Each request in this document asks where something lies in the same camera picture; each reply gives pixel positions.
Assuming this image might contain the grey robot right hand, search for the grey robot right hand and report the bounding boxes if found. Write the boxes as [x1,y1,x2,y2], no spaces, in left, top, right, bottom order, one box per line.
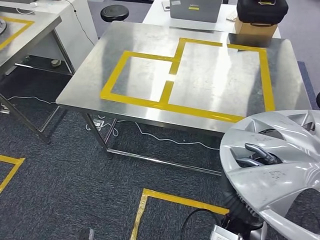
[221,143,283,229]

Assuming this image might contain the stainless steel workbench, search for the stainless steel workbench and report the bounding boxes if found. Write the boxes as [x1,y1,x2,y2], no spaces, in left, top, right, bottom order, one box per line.
[55,21,312,176]
[0,11,75,143]

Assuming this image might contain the yellow floor tape outline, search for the yellow floor tape outline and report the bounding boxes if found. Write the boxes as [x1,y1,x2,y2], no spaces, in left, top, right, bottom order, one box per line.
[0,154,26,195]
[130,188,230,240]

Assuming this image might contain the cardboard box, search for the cardboard box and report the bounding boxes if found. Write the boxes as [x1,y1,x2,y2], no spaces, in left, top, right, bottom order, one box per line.
[234,17,278,37]

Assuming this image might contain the black bag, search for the black bag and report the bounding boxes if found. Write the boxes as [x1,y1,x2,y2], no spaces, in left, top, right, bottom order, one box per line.
[236,0,289,25]

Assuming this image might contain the grey laptop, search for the grey laptop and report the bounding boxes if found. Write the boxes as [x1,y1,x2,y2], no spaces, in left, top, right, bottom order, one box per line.
[169,0,223,23]

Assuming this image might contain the white cabinet desk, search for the white cabinet desk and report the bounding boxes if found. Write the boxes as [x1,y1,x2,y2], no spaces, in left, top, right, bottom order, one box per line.
[0,0,99,72]

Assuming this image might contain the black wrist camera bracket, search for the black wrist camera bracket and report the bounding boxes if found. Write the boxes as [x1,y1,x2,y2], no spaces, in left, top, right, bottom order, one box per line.
[221,213,251,238]

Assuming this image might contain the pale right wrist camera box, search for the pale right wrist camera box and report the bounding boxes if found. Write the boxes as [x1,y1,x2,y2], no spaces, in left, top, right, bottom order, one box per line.
[209,225,241,240]

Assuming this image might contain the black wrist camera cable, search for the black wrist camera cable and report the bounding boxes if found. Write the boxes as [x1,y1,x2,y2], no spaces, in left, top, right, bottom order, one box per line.
[180,207,226,240]

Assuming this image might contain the white floor cable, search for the white floor cable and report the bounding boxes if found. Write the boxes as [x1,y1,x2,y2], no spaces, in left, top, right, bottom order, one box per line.
[85,114,220,152]
[7,96,58,106]

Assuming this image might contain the black hanging cable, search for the black hanging cable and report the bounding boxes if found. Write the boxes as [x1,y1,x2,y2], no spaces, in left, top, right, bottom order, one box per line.
[65,0,95,46]

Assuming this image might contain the white desk cable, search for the white desk cable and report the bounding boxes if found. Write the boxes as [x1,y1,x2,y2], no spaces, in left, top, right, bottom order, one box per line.
[16,3,38,16]

